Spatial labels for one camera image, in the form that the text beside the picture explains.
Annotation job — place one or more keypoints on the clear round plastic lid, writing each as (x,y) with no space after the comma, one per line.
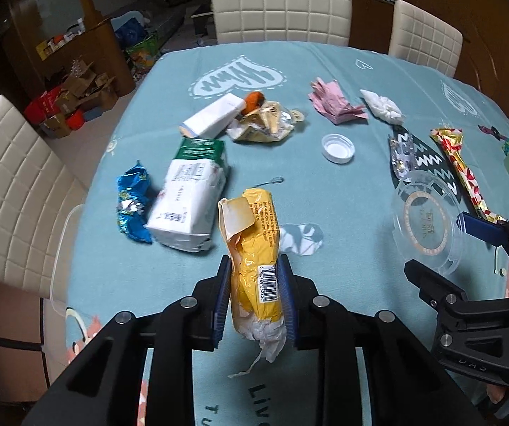
(427,226)

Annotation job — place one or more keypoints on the white bottle cap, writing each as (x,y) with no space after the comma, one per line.
(338,148)

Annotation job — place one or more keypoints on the white green tissue packet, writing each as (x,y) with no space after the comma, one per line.
(188,195)

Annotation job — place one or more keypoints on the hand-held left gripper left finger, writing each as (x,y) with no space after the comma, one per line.
(221,301)

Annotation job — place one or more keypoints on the person's right hand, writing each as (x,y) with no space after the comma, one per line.
(500,397)

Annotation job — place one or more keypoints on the orange peel piece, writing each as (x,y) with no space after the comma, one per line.
(254,100)

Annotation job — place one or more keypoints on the gold red foil wrapper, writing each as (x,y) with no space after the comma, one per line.
(463,168)

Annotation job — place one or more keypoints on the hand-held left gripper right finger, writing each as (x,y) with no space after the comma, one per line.
(286,293)

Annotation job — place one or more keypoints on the cream quilted leather chair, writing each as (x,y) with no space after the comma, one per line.
(10,186)
(281,9)
(427,37)

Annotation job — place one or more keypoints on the blue snack wrapper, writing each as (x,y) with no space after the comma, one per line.
(132,204)

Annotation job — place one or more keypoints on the white plastic bag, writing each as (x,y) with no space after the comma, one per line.
(383,105)

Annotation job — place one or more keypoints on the pink paper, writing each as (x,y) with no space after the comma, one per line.
(332,100)

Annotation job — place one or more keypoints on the yellow snack wrapper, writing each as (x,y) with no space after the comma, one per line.
(254,248)

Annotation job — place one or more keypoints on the dark sofa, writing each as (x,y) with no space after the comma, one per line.
(165,17)

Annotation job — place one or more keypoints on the clear plastic container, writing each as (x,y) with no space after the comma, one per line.
(57,270)

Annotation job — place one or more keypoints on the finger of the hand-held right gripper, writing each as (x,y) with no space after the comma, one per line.
(476,226)
(427,282)

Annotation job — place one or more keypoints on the pile of cardboard boxes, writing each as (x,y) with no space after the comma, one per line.
(81,91)

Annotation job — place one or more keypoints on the row of bottles and boxes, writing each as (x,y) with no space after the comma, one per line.
(59,40)

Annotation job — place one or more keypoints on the colourful printed bag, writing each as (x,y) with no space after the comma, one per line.
(143,51)

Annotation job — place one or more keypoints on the low coffee table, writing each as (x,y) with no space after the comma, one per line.
(201,17)

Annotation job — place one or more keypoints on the white carton box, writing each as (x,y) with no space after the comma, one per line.
(214,115)

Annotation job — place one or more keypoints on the teal printed tablecloth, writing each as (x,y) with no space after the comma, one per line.
(347,204)

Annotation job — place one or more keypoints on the red box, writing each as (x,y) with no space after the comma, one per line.
(41,106)

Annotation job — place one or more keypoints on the curved wooden cabinet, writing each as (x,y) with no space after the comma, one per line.
(99,53)

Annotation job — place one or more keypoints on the silver blister pack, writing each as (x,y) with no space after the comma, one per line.
(403,157)

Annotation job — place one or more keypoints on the crumpled pale yellow wrapper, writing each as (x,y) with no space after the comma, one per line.
(268,122)

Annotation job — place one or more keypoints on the blue bag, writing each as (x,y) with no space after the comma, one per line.
(128,31)

